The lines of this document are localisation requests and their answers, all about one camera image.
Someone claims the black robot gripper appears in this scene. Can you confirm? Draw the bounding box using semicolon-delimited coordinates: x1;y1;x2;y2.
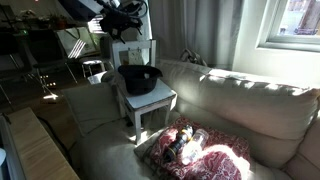
99;8;144;45

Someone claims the black bucket hat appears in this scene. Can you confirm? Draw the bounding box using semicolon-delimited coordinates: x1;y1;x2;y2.
117;64;164;96

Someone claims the black folding chair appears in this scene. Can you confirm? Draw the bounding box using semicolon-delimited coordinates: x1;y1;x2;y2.
24;29;79;94

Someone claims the small white wooden chair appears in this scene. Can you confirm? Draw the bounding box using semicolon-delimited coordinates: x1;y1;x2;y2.
111;39;178;145

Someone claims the white window blind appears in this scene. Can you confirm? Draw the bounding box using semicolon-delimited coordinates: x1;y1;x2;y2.
87;14;105;35

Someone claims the white round stool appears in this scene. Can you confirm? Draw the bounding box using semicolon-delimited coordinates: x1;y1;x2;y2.
79;59;106;79

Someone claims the potted plant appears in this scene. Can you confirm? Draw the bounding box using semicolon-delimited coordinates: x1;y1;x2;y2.
49;13;69;30

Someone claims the grey striped cloth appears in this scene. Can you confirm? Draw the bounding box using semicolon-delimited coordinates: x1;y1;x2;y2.
179;48;208;68

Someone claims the white curtain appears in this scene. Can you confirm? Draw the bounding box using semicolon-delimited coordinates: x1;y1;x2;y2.
148;0;244;71

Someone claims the clear plastic bottle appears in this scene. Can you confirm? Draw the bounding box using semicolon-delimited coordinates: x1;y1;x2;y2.
180;128;210;167

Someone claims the light wooden table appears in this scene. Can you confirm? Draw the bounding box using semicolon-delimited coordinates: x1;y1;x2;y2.
5;107;81;180

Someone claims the white fabric sofa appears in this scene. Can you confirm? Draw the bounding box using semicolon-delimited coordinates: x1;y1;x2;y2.
69;59;320;180

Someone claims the red white patterned cloth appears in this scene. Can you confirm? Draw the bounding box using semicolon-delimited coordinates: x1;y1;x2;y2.
149;115;252;180

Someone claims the black floor cable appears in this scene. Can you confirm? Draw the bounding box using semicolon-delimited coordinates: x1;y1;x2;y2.
36;116;73;164

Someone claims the white window frame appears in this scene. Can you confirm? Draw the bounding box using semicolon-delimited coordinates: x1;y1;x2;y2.
256;0;320;53

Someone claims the aluminium rail frame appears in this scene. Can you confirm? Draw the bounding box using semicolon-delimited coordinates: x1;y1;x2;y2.
0;114;26;180

